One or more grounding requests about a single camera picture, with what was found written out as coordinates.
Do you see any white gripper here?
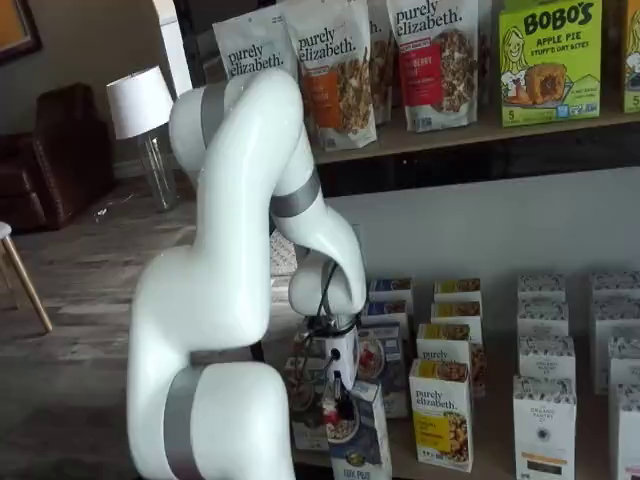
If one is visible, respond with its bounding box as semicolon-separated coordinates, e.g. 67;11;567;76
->
325;329;361;422

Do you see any blue and white oatmeal box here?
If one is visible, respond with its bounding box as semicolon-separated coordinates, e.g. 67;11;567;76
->
360;299;409;327
327;379;394;480
368;278;415;304
357;324;410;420

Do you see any green oatmeal box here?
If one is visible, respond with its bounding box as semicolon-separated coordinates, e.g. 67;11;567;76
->
287;355;334;451
294;329;326;359

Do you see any yellow purely elizabeth box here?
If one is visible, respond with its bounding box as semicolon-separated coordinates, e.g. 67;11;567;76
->
408;358;475;474
416;323;487;399
430;301;484;331
433;278;482;304

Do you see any white patterned pantry box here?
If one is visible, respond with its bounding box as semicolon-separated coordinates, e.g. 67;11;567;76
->
607;337;640;396
517;273;568;301
589;297;640;396
588;272;640;301
517;298;570;339
614;384;640;480
512;375;578;480
518;334;575;381

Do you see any black metal shelf rack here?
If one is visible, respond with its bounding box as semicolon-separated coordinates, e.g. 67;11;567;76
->
172;0;640;480

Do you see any green Bobo's apple pie box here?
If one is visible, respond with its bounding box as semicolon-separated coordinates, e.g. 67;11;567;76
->
498;0;603;128

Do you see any yellow Bobo's snack box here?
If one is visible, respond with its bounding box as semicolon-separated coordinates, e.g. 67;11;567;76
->
622;0;640;115

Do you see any grey patterned doormat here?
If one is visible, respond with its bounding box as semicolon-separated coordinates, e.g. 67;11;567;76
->
268;229;302;277

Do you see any orange label granola bag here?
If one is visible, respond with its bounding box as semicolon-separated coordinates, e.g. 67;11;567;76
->
283;8;380;152
367;0;397;126

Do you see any red label granola bag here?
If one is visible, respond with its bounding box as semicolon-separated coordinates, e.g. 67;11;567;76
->
387;0;482;134

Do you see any white stool with wooden legs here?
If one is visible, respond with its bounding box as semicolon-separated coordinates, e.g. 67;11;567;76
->
0;221;54;334

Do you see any white shade table lamp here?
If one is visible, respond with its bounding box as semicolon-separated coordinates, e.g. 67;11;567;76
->
105;64;180;212

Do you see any blue label granola bag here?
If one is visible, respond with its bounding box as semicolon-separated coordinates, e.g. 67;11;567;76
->
212;13;301;99

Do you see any brown leather armchair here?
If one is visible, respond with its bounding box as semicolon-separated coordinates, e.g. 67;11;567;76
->
0;82;119;234

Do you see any dark framed wall picture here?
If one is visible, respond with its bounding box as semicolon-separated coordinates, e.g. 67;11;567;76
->
0;0;44;66

